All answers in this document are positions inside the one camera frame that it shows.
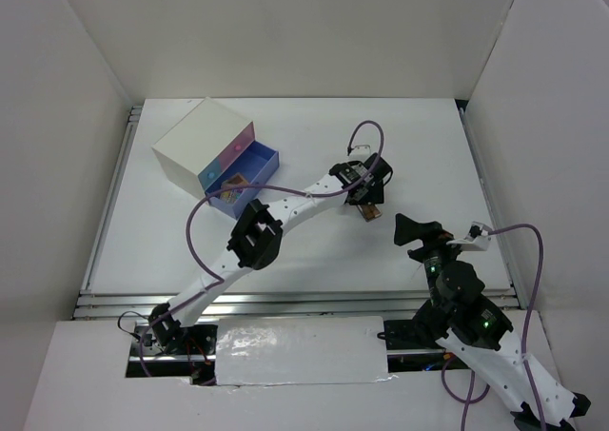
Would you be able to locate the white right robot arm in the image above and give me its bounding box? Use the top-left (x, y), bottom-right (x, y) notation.
top-left (394, 214), bottom-right (591, 430)

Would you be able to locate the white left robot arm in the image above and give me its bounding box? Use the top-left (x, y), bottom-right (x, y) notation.
top-left (148, 153), bottom-right (393, 354)

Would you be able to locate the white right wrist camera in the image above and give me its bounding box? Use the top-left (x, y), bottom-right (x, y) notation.
top-left (447, 222), bottom-right (492, 252)

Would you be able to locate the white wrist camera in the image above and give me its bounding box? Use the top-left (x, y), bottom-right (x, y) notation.
top-left (447, 222), bottom-right (492, 252)
top-left (347, 144), bottom-right (372, 162)

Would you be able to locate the white drawer organizer cabinet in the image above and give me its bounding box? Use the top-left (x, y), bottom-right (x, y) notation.
top-left (152, 98), bottom-right (254, 199)

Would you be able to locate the light blue small drawer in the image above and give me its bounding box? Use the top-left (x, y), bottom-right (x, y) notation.
top-left (198, 158), bottom-right (223, 189)

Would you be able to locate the dark blue drawer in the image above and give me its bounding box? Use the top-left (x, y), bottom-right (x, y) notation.
top-left (206, 141), bottom-right (280, 220)

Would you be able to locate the long brown eyeshadow palette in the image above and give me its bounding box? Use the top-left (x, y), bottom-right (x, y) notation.
top-left (358, 204), bottom-right (383, 222)

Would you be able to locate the pink drawer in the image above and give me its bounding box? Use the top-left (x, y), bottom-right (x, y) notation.
top-left (218, 122), bottom-right (256, 171)

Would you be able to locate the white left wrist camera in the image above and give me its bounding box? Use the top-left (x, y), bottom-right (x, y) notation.
top-left (347, 144), bottom-right (372, 162)

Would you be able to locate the white foil cover sheet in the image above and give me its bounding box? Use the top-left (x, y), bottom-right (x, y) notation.
top-left (215, 316), bottom-right (390, 386)

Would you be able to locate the colourful glitter eyeshadow palette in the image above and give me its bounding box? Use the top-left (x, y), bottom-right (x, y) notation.
top-left (218, 188), bottom-right (244, 206)

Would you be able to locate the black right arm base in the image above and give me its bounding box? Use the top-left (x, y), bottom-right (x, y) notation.
top-left (377, 300), bottom-right (467, 373)

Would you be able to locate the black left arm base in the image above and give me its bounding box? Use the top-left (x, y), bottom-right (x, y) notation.
top-left (117, 310), bottom-right (218, 386)

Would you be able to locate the small beige eyeshadow quad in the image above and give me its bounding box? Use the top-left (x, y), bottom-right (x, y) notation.
top-left (222, 173), bottom-right (248, 188)

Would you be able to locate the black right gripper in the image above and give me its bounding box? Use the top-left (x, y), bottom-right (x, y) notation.
top-left (393, 211), bottom-right (470, 307)

